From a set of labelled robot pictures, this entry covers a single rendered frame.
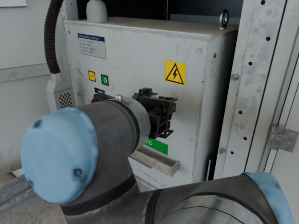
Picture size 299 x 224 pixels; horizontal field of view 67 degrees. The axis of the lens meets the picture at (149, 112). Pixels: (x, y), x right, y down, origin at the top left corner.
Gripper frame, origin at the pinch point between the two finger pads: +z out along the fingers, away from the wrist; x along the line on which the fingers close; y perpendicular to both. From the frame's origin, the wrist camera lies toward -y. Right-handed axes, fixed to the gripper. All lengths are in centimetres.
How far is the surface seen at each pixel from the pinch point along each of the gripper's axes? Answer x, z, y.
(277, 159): -7.0, -1.3, 27.8
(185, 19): 32, 68, -14
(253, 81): 8.3, -1.1, 20.3
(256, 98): 4.8, -0.5, 21.5
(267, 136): -3.1, 0.7, 25.4
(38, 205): -40, -4, -36
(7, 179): -107, 73, -159
